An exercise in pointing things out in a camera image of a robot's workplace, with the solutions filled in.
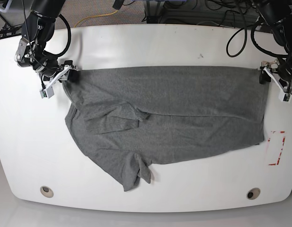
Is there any left table cable grommet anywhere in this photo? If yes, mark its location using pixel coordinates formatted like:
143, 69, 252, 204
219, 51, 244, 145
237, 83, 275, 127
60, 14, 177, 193
40, 186, 54, 198

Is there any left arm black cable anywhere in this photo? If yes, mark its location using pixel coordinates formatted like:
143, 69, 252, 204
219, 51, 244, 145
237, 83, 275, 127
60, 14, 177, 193
226, 0, 288, 59

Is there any black metal frame base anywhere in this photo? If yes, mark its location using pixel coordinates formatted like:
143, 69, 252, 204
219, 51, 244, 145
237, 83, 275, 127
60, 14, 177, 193
145, 0, 234, 27

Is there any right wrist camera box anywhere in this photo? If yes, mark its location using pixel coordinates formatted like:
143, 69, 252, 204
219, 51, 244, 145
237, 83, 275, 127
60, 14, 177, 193
40, 87, 54, 98

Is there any grey T-shirt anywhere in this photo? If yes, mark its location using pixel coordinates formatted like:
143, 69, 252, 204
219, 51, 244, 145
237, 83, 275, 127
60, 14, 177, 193
62, 66, 269, 191

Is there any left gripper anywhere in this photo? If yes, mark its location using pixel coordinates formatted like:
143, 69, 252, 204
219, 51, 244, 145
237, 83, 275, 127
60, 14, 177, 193
258, 58, 292, 94

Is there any table cable grommet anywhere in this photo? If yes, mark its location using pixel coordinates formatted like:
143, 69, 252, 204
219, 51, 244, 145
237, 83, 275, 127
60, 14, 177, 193
247, 188, 261, 200
40, 186, 54, 198

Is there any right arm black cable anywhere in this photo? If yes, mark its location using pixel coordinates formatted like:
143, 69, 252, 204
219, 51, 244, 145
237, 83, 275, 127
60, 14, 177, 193
45, 14, 72, 60

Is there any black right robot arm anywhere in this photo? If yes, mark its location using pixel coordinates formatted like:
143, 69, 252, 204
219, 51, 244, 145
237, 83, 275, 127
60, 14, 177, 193
15, 0, 79, 88

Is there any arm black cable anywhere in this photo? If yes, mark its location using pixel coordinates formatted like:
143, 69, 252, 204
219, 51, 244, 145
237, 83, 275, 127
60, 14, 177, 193
226, 0, 288, 59
45, 14, 72, 60

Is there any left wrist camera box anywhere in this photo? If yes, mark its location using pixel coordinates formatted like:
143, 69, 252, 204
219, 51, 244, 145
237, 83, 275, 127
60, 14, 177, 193
278, 91, 292, 103

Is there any yellow cable on floor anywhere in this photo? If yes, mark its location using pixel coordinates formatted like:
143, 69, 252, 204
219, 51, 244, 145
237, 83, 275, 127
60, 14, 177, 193
75, 9, 119, 27

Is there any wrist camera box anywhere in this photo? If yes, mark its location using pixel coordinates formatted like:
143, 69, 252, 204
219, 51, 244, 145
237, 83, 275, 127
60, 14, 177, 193
278, 91, 292, 103
40, 87, 54, 98

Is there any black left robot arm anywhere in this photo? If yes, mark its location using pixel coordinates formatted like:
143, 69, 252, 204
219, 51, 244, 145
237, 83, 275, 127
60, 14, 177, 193
251, 0, 292, 96

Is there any right table cable grommet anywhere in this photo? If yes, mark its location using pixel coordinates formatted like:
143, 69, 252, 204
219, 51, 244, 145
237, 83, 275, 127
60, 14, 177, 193
247, 188, 261, 200

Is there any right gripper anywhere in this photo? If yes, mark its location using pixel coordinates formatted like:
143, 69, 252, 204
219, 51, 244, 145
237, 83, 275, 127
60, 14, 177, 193
36, 60, 80, 90

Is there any black tripod on floor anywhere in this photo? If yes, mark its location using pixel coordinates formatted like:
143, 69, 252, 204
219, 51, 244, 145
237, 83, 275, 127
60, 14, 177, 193
0, 13, 23, 40

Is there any red tape rectangle marking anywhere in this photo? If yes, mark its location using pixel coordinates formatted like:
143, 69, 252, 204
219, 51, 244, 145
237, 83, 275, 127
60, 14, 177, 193
265, 131, 286, 166

